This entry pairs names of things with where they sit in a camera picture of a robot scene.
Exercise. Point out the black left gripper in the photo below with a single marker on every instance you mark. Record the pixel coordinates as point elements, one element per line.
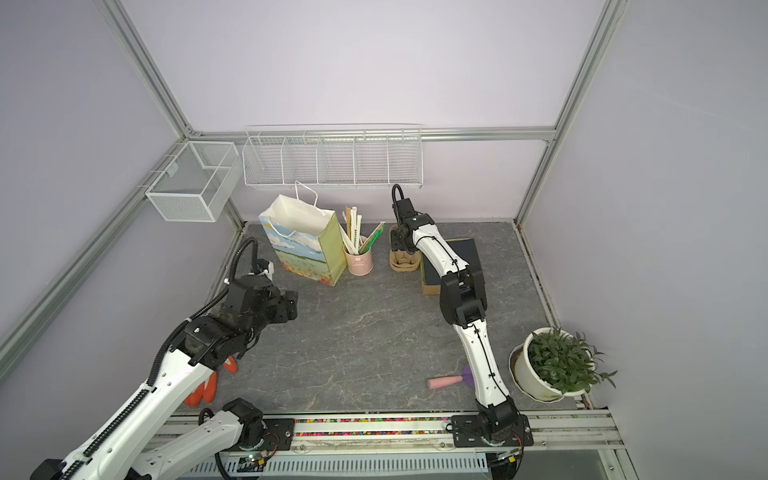
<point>286,306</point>

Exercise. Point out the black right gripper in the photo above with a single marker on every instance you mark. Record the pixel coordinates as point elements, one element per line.
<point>396,242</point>

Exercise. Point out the brown pulp cup carrier stack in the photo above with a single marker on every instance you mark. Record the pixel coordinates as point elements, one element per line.
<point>400,260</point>

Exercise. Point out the landscape printed paper bag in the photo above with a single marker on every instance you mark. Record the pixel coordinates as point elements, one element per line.
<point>306,238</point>

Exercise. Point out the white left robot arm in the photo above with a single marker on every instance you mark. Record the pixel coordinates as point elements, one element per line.
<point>190,355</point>

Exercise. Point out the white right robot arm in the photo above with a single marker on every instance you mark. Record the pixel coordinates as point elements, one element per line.
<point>463,304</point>

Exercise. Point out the pink straw holder cup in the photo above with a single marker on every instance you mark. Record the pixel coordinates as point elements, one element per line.
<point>359,264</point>

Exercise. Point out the orange red scissors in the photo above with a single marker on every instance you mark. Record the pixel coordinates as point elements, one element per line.
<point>206,391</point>

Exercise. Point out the potted green plant white pot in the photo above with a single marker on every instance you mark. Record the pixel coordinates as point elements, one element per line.
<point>552,364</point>

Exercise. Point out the white wire wall shelf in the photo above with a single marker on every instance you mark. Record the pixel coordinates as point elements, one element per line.
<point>333,155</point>

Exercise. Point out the white mesh wall basket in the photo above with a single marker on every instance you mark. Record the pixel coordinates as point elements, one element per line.
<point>197,182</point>

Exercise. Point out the purple scoop with pink handle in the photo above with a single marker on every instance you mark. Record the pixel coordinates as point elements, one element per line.
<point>466,377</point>

